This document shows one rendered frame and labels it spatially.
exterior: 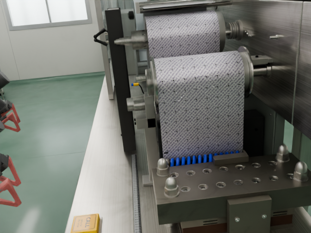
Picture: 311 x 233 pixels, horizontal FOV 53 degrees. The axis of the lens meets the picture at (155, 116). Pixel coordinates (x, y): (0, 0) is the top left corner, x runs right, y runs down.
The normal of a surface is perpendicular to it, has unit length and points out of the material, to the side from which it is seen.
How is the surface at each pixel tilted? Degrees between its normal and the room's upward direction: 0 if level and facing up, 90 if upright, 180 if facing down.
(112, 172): 0
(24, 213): 0
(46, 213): 0
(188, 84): 88
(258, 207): 90
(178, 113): 90
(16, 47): 90
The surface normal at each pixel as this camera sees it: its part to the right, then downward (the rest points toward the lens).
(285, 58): -0.99, 0.11
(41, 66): 0.09, 0.36
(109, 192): -0.08, -0.92
